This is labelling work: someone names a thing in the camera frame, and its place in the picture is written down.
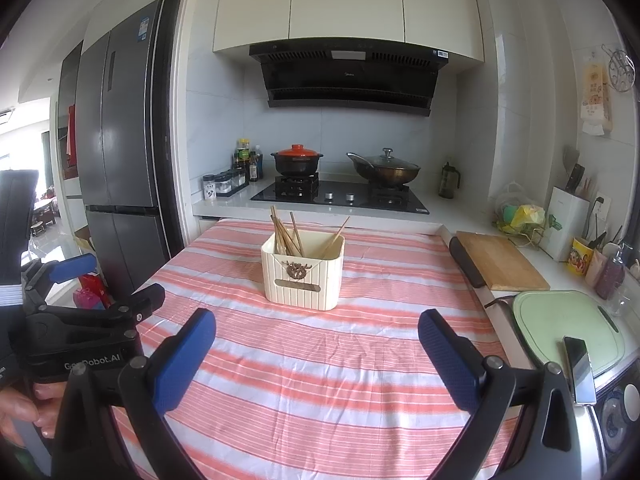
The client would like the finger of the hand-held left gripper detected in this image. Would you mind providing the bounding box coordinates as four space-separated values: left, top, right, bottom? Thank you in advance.
20 253 97 311
100 282 167 336

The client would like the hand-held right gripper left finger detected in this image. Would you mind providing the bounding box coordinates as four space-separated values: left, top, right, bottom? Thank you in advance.
52 307 218 480

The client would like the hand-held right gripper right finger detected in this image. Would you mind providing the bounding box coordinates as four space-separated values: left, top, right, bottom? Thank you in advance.
417 309 626 480

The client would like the cream ribbed utensil holder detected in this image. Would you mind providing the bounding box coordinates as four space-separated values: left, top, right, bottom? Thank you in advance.
261 230 346 313

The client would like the person's left hand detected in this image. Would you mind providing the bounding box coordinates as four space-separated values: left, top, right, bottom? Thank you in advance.
0 382 63 448

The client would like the cardboard box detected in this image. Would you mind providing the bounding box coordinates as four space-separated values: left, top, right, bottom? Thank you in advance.
74 225 101 281

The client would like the red pink bag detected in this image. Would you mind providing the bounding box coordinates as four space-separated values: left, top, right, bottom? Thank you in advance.
72 272 108 311

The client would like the wooden furniture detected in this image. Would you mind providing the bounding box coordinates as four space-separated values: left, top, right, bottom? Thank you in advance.
30 185 63 236

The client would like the green cutting board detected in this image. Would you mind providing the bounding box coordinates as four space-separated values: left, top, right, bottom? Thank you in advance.
512 290 627 378

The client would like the wooden cutting board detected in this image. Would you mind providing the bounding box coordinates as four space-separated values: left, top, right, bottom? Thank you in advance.
456 231 551 292

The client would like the pink white striped tablecloth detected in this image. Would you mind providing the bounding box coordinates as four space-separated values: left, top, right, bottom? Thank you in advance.
107 219 531 480

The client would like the red cloth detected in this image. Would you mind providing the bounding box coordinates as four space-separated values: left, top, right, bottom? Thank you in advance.
66 104 78 166

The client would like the black smartphone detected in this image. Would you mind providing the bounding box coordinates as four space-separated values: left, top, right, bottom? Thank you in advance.
563 336 598 406

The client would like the grey refrigerator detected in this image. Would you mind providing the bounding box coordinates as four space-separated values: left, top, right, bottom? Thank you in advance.
75 0 166 306

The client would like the clear spice jar set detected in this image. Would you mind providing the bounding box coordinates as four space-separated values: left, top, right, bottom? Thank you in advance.
215 167 249 196

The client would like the steel sink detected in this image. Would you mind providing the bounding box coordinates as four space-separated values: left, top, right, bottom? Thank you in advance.
575 375 640 480

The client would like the yellow printed cup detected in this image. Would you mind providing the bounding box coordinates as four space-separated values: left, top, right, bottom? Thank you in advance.
569 237 595 276

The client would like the oil bottle yellow cap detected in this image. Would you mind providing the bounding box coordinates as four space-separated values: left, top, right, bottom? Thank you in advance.
235 138 252 181

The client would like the pink cup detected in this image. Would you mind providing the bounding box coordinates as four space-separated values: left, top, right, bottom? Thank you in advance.
585 247 608 288

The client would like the dark glass jug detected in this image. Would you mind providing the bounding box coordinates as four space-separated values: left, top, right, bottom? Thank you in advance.
438 161 459 199

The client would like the clear plastic bag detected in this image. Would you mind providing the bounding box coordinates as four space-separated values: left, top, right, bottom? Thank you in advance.
492 182 531 221

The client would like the white knife block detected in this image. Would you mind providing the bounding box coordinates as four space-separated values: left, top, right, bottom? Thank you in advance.
540 186 591 262

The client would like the clear drinking glass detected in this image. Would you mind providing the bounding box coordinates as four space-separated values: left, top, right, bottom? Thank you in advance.
607 285 632 317

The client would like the purple bottle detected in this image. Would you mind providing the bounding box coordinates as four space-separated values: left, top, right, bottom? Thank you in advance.
596 242 628 301

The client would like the black gas hob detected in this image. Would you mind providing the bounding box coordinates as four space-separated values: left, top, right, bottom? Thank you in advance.
250 176 431 215

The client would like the dark tall cabinet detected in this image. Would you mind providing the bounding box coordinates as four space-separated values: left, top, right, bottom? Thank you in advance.
56 40 83 196

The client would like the wok with glass lid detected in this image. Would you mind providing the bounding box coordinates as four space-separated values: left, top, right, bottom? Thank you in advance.
346 148 422 186

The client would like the black clay pot red lid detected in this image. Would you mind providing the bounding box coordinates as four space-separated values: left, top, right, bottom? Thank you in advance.
271 144 324 178

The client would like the black range hood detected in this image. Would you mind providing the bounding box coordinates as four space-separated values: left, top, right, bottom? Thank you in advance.
249 37 449 117

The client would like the hanging printed food packet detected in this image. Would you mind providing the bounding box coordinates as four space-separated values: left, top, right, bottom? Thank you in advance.
580 62 615 137

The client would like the dark door frame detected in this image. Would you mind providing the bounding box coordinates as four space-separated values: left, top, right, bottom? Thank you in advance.
152 0 193 261

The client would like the black handle knife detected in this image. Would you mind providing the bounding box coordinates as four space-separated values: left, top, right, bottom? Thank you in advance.
565 162 586 195

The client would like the hanging wire steamer rack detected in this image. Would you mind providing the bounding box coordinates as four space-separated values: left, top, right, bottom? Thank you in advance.
601 44 637 93

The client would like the white wall cabinet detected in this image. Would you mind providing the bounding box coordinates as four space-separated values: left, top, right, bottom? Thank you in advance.
212 0 486 65

